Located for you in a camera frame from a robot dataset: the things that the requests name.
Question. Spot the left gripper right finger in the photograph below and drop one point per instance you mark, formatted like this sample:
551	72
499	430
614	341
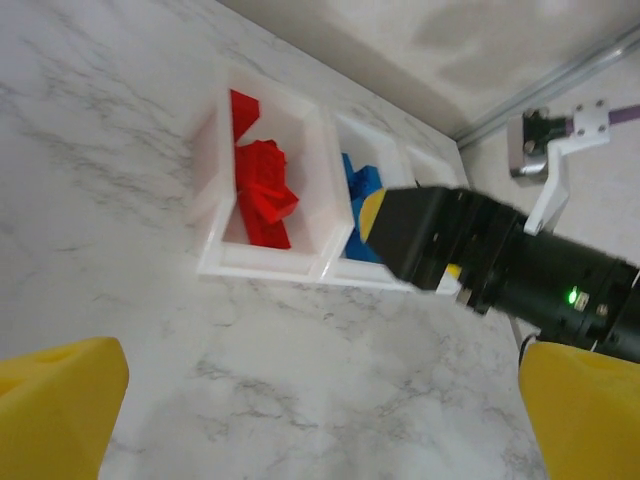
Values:
590	420

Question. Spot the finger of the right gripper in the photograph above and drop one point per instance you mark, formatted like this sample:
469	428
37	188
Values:
405	235
453	270

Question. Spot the blue lego brick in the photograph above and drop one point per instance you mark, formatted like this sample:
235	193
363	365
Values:
348	170
369	181
362	245

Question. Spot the red lego brick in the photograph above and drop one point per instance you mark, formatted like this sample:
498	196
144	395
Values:
270	202
245	112
262	162
267	235

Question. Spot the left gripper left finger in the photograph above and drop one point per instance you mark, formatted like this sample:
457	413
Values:
55	415

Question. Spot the blue blocks in tray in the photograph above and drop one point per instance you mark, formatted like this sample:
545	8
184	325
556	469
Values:
365	140

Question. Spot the white camera bracket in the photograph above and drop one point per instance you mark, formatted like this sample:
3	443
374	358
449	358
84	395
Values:
560	175

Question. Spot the grey aluminium frame post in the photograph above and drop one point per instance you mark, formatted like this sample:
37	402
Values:
550	80

